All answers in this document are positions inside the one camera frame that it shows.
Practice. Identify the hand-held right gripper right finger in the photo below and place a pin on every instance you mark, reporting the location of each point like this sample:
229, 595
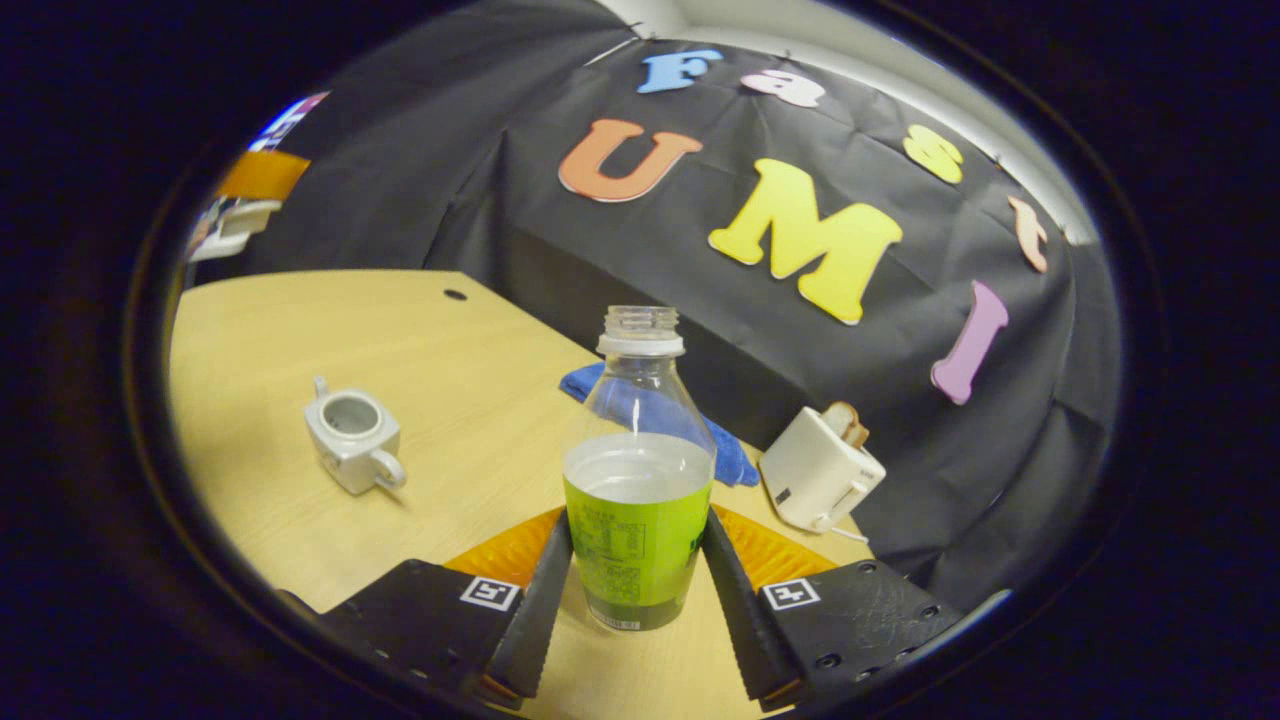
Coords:
745, 620

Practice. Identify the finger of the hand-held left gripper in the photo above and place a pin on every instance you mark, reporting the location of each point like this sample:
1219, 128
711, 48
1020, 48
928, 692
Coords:
262, 176

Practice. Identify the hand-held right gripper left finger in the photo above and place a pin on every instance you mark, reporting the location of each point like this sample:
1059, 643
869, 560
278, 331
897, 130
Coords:
535, 620

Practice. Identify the green label water bottle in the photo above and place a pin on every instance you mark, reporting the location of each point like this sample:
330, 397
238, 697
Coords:
638, 530

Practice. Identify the white floral teacup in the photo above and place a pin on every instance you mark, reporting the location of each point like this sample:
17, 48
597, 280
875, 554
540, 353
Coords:
350, 445

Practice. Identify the computer monitor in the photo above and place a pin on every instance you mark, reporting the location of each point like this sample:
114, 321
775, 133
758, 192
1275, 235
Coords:
290, 120

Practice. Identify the white toaster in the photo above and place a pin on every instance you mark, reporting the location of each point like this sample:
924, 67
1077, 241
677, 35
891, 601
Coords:
815, 475

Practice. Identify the blue towel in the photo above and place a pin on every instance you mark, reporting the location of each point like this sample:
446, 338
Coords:
730, 455

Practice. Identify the bread slice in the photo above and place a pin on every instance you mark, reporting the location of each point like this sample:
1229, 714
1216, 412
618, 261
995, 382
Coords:
850, 425

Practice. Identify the black backdrop cloth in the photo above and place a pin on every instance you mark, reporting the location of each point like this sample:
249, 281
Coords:
800, 350

